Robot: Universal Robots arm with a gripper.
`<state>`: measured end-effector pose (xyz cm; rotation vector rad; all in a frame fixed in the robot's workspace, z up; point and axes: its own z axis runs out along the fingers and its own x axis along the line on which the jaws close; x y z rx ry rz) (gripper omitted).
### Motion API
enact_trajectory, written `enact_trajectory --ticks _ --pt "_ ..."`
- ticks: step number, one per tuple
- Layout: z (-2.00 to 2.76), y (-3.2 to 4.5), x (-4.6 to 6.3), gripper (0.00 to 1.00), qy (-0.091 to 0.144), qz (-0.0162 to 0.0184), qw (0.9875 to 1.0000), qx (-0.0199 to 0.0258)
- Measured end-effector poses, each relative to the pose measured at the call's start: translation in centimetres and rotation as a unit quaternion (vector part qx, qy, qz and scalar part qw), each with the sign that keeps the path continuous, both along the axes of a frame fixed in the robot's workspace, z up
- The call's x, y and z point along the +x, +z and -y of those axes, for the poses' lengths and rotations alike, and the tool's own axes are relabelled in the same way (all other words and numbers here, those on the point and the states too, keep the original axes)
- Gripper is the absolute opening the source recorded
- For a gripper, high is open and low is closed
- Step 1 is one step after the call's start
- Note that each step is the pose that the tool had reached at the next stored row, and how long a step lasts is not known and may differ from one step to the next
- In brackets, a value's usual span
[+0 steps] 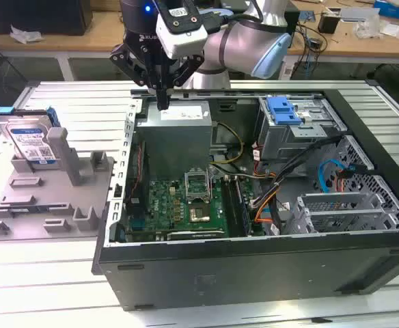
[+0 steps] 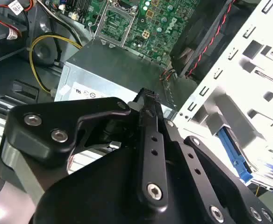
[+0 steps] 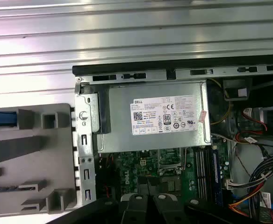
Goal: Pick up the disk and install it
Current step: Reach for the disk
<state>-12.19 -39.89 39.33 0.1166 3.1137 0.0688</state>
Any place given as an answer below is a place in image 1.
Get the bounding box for large black box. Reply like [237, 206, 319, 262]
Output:
[0, 0, 94, 37]

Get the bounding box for grey power supply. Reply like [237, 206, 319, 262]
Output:
[135, 100, 214, 172]

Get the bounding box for metal socket cover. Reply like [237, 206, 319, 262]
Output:
[184, 167, 211, 202]

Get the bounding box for black graphics card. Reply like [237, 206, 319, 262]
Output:
[167, 229, 226, 242]

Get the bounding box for CPU socket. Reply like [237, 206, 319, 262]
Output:
[188, 203, 212, 225]

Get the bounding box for small black cube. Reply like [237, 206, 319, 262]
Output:
[318, 12, 342, 34]

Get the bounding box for black RAM slot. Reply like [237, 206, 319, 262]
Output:
[232, 177, 251, 236]
[226, 178, 247, 237]
[236, 177, 256, 236]
[221, 178, 241, 237]

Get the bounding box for black PC case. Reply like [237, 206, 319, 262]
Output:
[92, 87, 399, 312]

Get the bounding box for hard disk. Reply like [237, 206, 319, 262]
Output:
[0, 105, 62, 170]

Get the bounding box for black cable bundle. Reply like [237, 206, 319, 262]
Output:
[267, 135, 344, 192]

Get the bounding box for grey parts rack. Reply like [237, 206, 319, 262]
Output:
[0, 126, 115, 242]

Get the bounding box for wooden desk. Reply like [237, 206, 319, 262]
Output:
[0, 0, 399, 64]

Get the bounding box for black desktop computer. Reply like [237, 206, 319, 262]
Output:
[283, 10, 301, 35]

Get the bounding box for blue cardboard box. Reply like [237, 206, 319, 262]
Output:
[372, 0, 399, 21]

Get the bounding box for orange wire harness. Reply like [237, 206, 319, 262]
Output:
[253, 189, 279, 225]

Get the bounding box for orange red power wire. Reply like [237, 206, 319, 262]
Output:
[334, 163, 364, 211]

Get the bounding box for yellow wires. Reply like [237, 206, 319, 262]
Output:
[209, 122, 245, 165]

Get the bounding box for green motherboard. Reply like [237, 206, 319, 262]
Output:
[124, 177, 265, 242]

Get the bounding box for blue data wire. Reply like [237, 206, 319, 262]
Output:
[317, 159, 346, 195]

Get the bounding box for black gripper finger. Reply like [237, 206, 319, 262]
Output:
[109, 43, 164, 111]
[163, 54, 206, 111]

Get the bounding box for blue drive cage latch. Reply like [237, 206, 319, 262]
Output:
[267, 97, 301, 126]

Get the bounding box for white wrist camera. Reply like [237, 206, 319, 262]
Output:
[155, 0, 209, 59]

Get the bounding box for metal disk bay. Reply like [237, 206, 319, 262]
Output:
[284, 191, 399, 236]

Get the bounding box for clear plastic bags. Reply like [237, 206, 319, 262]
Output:
[353, 15, 388, 38]

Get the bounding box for crumpled white paper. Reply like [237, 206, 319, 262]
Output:
[10, 25, 45, 44]

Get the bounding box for metal drive cage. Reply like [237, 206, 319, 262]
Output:
[256, 95, 349, 172]

